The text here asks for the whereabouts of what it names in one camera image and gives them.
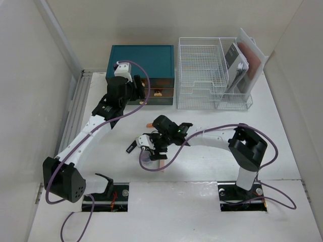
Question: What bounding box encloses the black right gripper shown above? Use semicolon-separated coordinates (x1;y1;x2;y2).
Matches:
147;133;173;161

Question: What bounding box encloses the clear round pin box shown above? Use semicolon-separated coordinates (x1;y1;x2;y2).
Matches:
139;153;154;168

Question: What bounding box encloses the teal drawer cabinet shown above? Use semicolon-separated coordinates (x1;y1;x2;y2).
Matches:
105;45;175;105

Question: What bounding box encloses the Canon setup guide booklet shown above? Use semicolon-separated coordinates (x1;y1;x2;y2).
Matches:
225;43;249;93

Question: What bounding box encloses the clear mesh zip pouch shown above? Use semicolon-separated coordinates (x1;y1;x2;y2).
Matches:
236;28;269;95

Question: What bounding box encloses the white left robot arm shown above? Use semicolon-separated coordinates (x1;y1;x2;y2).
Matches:
42;74;146;204

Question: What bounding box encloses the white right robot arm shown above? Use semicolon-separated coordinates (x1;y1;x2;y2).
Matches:
136;115;267;199

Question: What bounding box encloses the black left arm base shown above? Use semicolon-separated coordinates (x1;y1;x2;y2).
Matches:
89;173;130;212

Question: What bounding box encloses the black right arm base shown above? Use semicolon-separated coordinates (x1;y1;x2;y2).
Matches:
218;182;267;212

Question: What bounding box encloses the pink eraser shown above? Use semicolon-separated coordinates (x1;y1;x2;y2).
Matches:
159;160;166;172

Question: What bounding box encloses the black yellow highlighter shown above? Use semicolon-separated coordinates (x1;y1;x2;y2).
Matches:
126;141;137;154

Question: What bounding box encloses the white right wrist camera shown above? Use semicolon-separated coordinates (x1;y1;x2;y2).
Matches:
135;134;155;150

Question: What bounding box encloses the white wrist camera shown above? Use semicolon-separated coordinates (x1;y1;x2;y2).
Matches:
114;62;133;82
135;134;155;150

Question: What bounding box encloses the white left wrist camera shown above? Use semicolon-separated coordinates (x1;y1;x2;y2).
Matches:
114;62;133;82

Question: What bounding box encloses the aluminium rail frame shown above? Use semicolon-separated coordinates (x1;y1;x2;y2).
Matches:
51;70;106;181

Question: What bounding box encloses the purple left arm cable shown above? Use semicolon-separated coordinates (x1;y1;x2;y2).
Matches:
44;59;151;242

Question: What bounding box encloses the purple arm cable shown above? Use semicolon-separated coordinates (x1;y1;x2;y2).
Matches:
44;59;151;242
139;123;297;210

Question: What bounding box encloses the white wire desk organizer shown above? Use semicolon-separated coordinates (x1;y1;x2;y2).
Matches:
176;37;253;111

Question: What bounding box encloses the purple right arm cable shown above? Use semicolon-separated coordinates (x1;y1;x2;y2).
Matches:
139;123;297;210

